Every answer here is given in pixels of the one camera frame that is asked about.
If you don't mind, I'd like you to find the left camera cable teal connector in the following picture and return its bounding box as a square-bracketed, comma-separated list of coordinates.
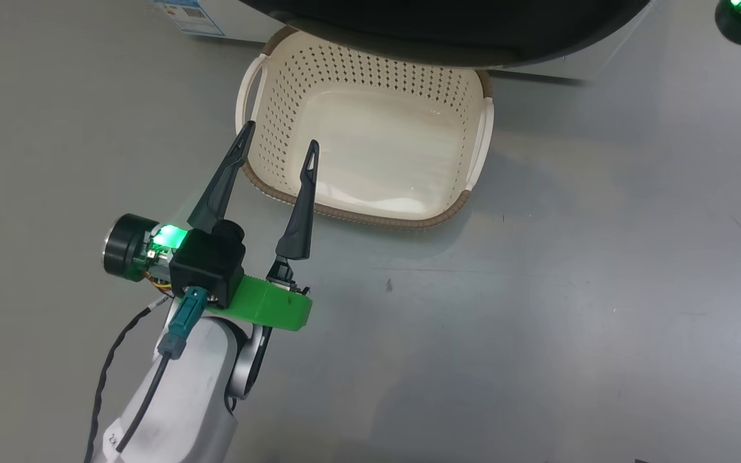
[115, 287, 210, 453]

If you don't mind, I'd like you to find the black glass washing machine door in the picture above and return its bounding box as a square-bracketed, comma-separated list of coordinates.
[239, 0, 652, 69]

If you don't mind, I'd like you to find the blue energy label sticker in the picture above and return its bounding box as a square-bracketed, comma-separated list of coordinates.
[152, 0, 225, 37]

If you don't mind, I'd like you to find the white washing machine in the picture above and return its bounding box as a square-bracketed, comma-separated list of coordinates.
[151, 0, 657, 86]

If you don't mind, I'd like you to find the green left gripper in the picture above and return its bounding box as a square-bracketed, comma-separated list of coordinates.
[102, 120, 320, 332]

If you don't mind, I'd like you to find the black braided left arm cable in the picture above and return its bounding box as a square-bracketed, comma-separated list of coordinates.
[84, 295, 173, 463]

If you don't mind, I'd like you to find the cream perforated laundry basket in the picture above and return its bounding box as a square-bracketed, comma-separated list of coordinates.
[235, 27, 495, 230]

